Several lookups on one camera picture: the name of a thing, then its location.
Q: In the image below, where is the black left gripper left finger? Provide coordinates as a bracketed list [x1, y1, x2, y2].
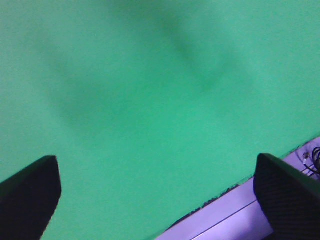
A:
[0, 155, 62, 240]

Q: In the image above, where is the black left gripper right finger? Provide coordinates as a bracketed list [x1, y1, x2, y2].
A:
[253, 153, 320, 240]

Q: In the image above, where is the green table cloth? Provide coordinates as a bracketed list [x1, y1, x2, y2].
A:
[0, 0, 320, 240]

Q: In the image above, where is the black cable bundle on frame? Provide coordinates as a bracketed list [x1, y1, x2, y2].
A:
[302, 146, 320, 177]

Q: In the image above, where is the white table frame rail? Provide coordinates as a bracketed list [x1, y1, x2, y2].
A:
[159, 138, 320, 240]

